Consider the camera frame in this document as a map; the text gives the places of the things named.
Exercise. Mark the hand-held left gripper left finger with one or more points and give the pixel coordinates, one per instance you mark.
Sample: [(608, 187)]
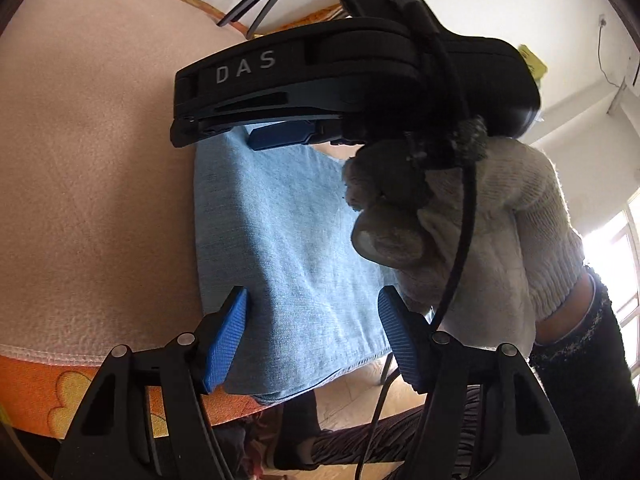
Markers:
[(226, 340)]

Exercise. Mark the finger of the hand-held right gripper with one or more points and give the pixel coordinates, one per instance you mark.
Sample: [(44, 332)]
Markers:
[(280, 135)]

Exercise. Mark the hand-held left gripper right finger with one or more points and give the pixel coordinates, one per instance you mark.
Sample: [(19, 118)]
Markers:
[(400, 340)]

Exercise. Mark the light blue denim pants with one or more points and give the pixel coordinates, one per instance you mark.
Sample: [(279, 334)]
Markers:
[(280, 240)]

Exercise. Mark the person's right hand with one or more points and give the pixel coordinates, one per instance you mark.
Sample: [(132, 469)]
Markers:
[(500, 240)]

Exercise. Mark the person's striped trouser leg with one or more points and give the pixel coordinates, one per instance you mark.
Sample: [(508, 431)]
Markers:
[(350, 440)]

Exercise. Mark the pile of dark clothes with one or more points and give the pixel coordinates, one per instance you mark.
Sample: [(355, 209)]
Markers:
[(240, 455)]

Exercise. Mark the yellow bag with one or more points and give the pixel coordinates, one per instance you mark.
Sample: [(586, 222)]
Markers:
[(532, 62)]

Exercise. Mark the orange floral table cover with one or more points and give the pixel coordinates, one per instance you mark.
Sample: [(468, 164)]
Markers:
[(40, 385)]

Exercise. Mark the beige fleece blanket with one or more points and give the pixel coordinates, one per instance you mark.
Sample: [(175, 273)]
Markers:
[(90, 185)]

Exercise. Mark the window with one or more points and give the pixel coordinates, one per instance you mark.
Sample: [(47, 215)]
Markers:
[(625, 260)]

